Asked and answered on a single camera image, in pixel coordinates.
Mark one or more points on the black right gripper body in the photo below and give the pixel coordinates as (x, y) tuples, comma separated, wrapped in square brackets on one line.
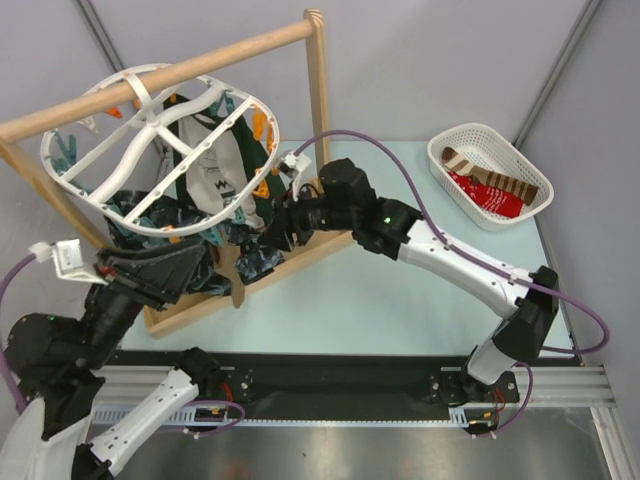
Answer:
[(292, 223)]

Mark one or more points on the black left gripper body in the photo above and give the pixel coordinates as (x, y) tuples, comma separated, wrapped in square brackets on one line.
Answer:
[(118, 270)]

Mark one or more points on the teal plastic clothespin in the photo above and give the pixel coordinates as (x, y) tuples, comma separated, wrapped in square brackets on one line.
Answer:
[(219, 235)]

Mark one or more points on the white plastic clip hanger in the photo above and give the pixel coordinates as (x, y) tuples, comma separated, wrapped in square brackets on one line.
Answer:
[(158, 159)]

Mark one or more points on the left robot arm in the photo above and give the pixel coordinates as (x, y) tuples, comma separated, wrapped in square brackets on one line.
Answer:
[(51, 362)]

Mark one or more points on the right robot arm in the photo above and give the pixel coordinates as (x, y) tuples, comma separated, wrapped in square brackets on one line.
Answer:
[(347, 202)]

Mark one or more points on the orange clothespin on rim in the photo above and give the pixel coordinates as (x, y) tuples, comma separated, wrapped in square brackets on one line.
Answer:
[(262, 190)]

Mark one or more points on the green and white t-shirt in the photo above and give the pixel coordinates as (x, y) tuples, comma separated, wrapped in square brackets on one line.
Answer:
[(223, 170)]

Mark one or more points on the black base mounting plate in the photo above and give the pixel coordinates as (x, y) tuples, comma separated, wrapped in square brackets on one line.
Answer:
[(345, 382)]

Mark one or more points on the wooden clothes rack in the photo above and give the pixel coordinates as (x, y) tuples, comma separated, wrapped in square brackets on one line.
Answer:
[(165, 93)]

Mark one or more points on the red patterned sock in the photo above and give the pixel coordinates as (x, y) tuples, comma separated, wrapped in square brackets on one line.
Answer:
[(490, 199)]

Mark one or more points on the white perforated plastic basket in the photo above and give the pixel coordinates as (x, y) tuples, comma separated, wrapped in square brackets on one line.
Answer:
[(488, 149)]

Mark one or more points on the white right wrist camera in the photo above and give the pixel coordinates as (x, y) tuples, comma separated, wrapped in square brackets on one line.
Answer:
[(298, 168)]

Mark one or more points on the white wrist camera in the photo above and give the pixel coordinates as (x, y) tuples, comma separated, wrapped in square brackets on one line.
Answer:
[(298, 168), (68, 261)]

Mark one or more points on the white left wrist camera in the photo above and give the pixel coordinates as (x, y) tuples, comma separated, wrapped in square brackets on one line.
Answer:
[(68, 261)]

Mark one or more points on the aluminium frame rail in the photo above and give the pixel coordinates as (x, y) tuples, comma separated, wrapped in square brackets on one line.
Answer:
[(432, 400)]

